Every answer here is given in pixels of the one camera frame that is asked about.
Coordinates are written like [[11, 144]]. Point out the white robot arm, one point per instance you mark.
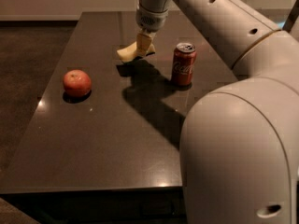
[[239, 146]]

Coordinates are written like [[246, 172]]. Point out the red coke can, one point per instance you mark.
[[183, 62]]

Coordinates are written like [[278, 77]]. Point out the red apple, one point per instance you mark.
[[77, 83]]

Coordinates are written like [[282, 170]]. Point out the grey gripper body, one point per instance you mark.
[[149, 20]]

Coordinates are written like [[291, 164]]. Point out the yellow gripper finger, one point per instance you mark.
[[143, 43]]

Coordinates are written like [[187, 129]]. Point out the yellow sponge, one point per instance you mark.
[[132, 53]]

